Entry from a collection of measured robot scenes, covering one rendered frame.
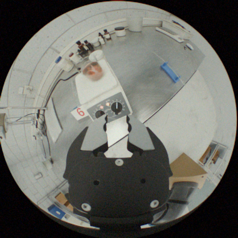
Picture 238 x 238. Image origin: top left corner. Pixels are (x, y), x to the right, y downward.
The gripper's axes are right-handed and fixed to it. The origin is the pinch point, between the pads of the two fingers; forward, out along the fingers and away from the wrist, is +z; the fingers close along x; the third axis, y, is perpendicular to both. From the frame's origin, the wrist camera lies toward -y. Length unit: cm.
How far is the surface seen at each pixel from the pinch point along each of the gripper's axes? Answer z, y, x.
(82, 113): 12.5, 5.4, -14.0
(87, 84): 8.6, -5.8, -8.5
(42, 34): 9, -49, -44
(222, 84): 4, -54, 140
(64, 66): 25.1, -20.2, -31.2
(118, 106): 5.7, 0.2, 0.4
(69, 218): -122, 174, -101
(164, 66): 15.9, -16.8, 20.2
